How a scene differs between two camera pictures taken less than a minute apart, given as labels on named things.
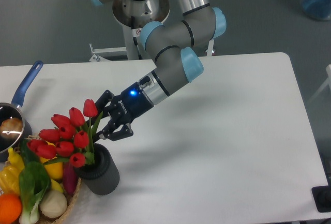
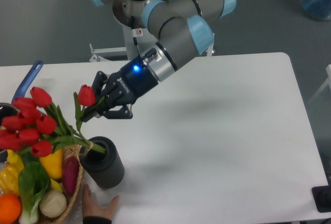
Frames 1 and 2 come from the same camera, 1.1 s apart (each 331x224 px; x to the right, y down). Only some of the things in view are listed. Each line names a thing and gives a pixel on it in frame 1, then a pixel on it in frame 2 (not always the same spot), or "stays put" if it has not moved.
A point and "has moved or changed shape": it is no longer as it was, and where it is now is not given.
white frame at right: x=328 y=82 stays put
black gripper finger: x=103 y=101 -> x=101 y=78
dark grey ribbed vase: x=102 y=177 has moved or changed shape
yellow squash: x=55 y=170 stays put
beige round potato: x=53 y=204 stays put
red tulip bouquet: x=72 y=138 -> x=39 y=125
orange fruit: x=11 y=208 stays put
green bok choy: x=34 y=181 stays put
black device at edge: x=322 y=197 stays put
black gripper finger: x=114 y=131 -> x=125 y=113
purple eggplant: x=70 y=176 stays put
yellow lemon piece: x=55 y=185 stays put
